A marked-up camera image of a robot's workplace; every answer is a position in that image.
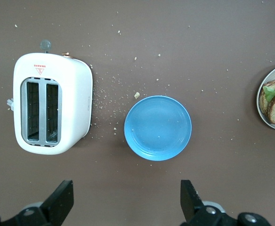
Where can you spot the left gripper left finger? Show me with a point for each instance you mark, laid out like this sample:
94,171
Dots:
59,202

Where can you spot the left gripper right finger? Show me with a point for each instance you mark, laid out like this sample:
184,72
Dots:
189,202

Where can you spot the blue plate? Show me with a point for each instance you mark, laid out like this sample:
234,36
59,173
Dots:
157,128

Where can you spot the beige plate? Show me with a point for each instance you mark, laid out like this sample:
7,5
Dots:
261,110

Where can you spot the white toaster power plug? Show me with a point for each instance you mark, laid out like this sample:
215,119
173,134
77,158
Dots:
10,104

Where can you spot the white two-slot toaster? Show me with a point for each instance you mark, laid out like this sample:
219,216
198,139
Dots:
76,94

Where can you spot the large bread crumb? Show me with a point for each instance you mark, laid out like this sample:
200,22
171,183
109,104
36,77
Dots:
136,95

